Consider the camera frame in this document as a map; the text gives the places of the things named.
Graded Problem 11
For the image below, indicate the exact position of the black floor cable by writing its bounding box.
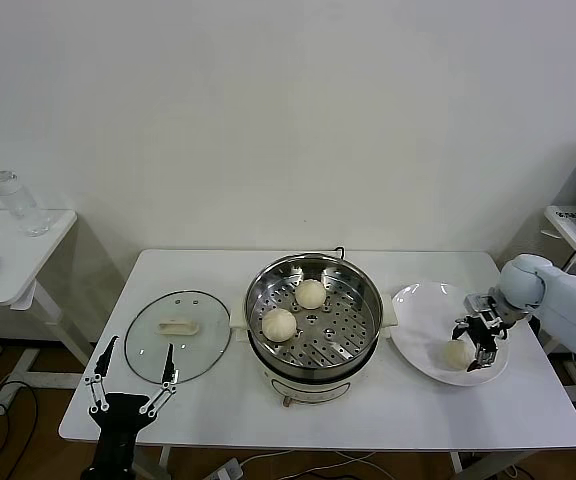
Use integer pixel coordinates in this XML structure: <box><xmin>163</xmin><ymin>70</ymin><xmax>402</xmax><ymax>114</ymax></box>
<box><xmin>0</xmin><ymin>382</ymin><xmax>39</xmax><ymax>480</ymax></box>

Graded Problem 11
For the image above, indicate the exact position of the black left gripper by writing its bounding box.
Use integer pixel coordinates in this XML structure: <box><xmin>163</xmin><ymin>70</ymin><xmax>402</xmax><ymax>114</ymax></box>
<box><xmin>83</xmin><ymin>335</ymin><xmax>179</xmax><ymax>480</ymax></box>

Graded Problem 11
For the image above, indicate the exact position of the glass lid with white handle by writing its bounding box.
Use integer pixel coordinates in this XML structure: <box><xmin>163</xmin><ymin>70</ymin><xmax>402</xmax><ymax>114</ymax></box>
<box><xmin>124</xmin><ymin>289</ymin><xmax>233</xmax><ymax>385</ymax></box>

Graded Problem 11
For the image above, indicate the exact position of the steel steamer pot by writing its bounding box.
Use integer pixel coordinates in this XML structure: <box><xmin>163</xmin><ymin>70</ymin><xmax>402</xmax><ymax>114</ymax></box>
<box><xmin>230</xmin><ymin>292</ymin><xmax>399</xmax><ymax>409</ymax></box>

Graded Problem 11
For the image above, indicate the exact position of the clear plastic water bottle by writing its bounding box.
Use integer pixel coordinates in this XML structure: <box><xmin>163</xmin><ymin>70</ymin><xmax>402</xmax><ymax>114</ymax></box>
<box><xmin>0</xmin><ymin>169</ymin><xmax>52</xmax><ymax>238</ymax></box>

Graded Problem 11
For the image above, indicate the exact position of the stainless steel steamer basket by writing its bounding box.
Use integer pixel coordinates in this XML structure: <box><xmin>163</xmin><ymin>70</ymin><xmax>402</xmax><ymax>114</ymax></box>
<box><xmin>244</xmin><ymin>253</ymin><xmax>384</xmax><ymax>369</ymax></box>

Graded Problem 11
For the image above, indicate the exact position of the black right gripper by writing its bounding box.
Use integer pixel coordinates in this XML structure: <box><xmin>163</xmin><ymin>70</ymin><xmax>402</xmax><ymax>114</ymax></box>
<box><xmin>450</xmin><ymin>312</ymin><xmax>513</xmax><ymax>372</ymax></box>

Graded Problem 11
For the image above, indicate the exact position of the white side table with label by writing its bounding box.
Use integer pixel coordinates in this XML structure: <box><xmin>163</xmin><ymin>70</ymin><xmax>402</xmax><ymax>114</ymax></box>
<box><xmin>542</xmin><ymin>204</ymin><xmax>576</xmax><ymax>431</ymax></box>

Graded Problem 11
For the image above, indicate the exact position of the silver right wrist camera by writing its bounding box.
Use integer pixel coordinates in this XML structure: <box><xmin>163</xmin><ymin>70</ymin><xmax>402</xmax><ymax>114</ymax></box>
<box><xmin>464</xmin><ymin>294</ymin><xmax>495</xmax><ymax>315</ymax></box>

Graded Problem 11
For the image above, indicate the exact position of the white steamed baozi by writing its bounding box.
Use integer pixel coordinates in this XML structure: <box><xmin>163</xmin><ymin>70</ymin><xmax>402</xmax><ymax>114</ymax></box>
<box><xmin>442</xmin><ymin>340</ymin><xmax>475</xmax><ymax>372</ymax></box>
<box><xmin>261</xmin><ymin>308</ymin><xmax>299</xmax><ymax>344</ymax></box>
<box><xmin>295</xmin><ymin>278</ymin><xmax>328</xmax><ymax>310</ymax></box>

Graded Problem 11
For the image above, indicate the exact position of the white round plate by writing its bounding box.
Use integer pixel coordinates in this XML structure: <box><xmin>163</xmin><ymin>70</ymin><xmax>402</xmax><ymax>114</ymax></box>
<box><xmin>391</xmin><ymin>282</ymin><xmax>512</xmax><ymax>386</ymax></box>

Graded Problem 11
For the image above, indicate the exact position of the white power strip with switch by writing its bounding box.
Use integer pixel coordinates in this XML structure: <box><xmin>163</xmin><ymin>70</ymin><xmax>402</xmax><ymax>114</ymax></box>
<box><xmin>207</xmin><ymin>457</ymin><xmax>244</xmax><ymax>480</ymax></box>

